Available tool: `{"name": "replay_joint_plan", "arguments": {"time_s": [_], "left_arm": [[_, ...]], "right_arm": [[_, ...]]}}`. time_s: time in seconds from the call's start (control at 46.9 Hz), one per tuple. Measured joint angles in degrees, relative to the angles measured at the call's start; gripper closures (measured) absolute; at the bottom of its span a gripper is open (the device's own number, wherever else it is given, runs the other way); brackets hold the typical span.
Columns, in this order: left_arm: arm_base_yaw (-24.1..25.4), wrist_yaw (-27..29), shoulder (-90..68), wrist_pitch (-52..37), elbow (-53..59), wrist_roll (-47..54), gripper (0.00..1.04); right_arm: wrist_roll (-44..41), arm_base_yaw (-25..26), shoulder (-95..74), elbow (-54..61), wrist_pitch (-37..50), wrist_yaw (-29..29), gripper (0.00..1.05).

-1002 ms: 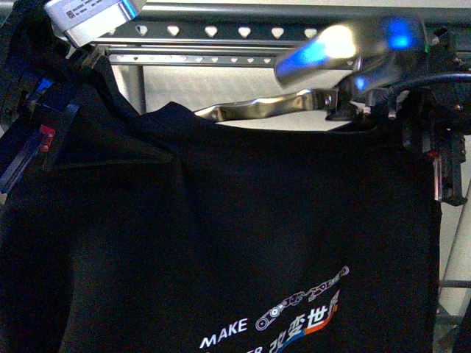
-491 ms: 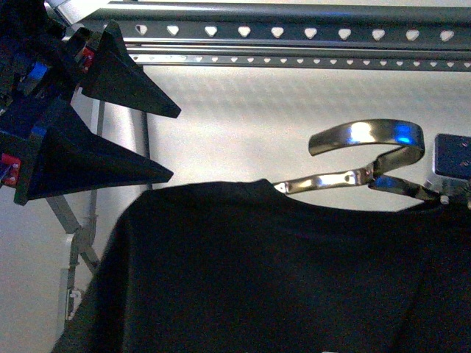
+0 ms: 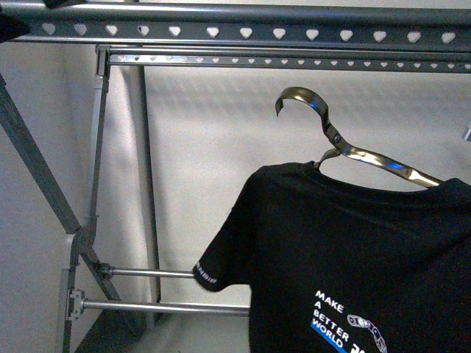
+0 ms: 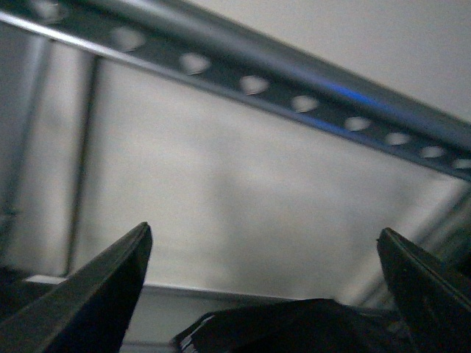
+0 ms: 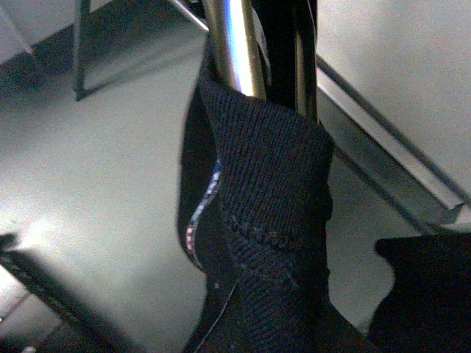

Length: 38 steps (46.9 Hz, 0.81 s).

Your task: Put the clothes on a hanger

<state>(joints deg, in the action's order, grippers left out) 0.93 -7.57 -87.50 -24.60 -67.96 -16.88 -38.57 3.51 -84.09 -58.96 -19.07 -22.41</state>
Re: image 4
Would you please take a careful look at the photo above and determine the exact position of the black garment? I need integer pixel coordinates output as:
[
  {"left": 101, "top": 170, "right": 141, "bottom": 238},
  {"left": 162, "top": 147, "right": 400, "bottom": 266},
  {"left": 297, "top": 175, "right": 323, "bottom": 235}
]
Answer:
[{"left": 171, "top": 299, "right": 415, "bottom": 352}]

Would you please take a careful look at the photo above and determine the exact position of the grey bottom rack bar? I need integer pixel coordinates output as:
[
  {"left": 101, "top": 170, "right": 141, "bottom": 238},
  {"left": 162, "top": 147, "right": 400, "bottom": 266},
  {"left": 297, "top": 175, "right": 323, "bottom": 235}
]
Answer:
[{"left": 23, "top": 274, "right": 296, "bottom": 304}]

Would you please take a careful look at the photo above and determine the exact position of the grey telescopic rack leg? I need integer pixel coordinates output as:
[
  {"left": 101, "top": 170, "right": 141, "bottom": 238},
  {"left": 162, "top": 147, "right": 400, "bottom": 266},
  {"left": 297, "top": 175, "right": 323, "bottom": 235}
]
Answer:
[{"left": 1, "top": 33, "right": 49, "bottom": 257}]

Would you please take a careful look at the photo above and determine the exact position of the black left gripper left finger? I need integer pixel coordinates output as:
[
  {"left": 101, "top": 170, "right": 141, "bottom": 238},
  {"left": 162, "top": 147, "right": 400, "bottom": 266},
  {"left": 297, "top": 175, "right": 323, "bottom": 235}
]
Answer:
[{"left": 1, "top": 222, "right": 152, "bottom": 352}]

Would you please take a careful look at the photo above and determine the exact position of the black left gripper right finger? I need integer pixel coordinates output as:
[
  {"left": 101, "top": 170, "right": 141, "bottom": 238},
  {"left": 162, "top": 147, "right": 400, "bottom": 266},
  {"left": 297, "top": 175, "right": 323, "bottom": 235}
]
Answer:
[{"left": 377, "top": 228, "right": 470, "bottom": 352}]

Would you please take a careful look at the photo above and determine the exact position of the grey perforated front rack rail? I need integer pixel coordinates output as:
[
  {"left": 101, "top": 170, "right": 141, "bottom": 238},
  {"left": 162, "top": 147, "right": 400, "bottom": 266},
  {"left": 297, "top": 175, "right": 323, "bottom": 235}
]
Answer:
[{"left": 1, "top": 1, "right": 470, "bottom": 180}]

